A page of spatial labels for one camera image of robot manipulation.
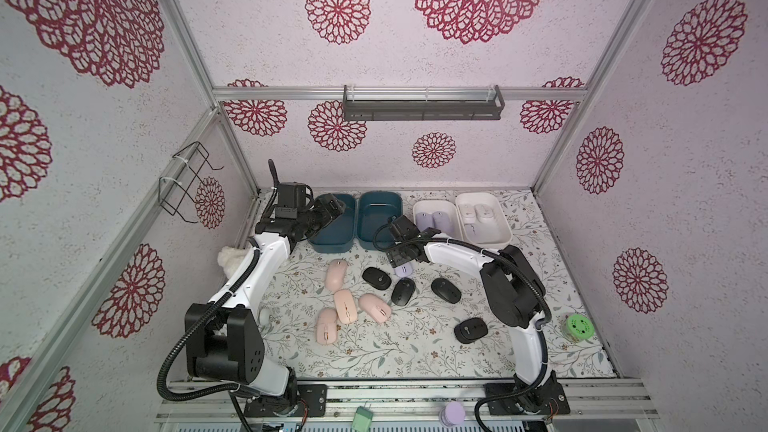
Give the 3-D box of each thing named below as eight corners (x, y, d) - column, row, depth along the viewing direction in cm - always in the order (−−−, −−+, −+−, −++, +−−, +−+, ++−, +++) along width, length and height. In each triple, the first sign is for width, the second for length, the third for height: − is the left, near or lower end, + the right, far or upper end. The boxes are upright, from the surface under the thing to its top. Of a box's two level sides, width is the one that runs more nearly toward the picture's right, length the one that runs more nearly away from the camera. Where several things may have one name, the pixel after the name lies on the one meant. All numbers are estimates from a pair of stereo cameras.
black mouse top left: (360, 279, 97) (359, 275, 95) (370, 267, 100) (370, 263, 98) (383, 294, 94) (383, 291, 92) (393, 281, 97) (393, 278, 95)
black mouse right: (428, 287, 96) (429, 283, 94) (437, 277, 98) (438, 273, 96) (454, 307, 92) (456, 304, 90) (463, 296, 94) (465, 293, 92)
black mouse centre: (387, 301, 93) (387, 298, 91) (400, 277, 98) (401, 274, 96) (405, 309, 91) (405, 307, 89) (417, 285, 96) (418, 282, 94)
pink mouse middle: (340, 326, 88) (339, 324, 86) (333, 295, 94) (331, 291, 92) (359, 320, 89) (359, 317, 87) (351, 289, 95) (350, 286, 93)
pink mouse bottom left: (315, 345, 84) (313, 342, 82) (320, 312, 90) (318, 308, 88) (336, 345, 84) (335, 342, 82) (339, 312, 90) (338, 308, 88)
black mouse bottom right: (460, 347, 84) (462, 343, 82) (450, 329, 87) (452, 325, 85) (487, 334, 86) (490, 331, 84) (477, 318, 89) (479, 314, 87)
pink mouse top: (325, 292, 95) (324, 289, 93) (328, 262, 102) (328, 259, 100) (345, 292, 95) (344, 289, 93) (348, 262, 102) (347, 259, 100)
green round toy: (565, 342, 85) (574, 337, 81) (556, 320, 89) (565, 313, 85) (588, 342, 85) (598, 337, 81) (579, 320, 89) (588, 313, 85)
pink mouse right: (355, 306, 92) (354, 302, 89) (364, 293, 94) (364, 289, 92) (385, 326, 88) (385, 322, 85) (394, 312, 90) (394, 308, 88)
